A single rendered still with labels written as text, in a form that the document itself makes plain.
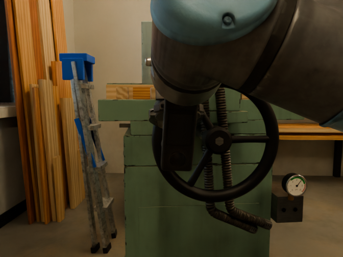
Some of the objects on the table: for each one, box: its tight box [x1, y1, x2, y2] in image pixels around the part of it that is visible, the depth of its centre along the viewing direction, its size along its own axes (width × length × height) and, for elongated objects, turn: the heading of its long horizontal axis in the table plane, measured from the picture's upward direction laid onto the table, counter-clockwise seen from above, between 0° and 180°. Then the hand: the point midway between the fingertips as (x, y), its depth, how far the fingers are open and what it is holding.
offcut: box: [116, 87, 129, 99], centre depth 81 cm, size 3×3×4 cm
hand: (171, 128), depth 55 cm, fingers closed
